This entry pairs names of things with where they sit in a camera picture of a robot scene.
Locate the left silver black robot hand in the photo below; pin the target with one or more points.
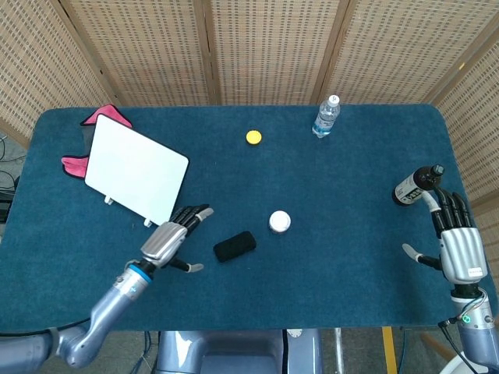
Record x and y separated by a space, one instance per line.
165 241

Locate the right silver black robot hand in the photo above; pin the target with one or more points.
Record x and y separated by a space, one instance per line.
462 253

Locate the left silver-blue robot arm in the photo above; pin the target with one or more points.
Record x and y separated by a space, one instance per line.
113 296

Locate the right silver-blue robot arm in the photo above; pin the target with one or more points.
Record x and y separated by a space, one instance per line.
475 327

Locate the white rectangular board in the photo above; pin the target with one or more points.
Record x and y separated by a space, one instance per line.
136 171

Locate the dark brown glass bottle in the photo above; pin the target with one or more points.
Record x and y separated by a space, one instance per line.
409 191

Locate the pink microfibre cloth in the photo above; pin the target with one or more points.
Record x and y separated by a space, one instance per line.
76 165

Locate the yellow floor strip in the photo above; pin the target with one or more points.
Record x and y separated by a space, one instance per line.
389 350

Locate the silver-blue robot torso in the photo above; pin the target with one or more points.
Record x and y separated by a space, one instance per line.
234 352

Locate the blue carpet table cover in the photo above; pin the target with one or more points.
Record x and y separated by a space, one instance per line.
296 288

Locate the metal table leg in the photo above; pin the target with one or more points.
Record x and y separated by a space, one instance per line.
338 350

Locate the clear plastic water bottle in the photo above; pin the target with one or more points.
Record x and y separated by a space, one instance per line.
324 121

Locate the woven bamboo folding screen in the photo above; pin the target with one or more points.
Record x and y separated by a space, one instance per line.
273 50

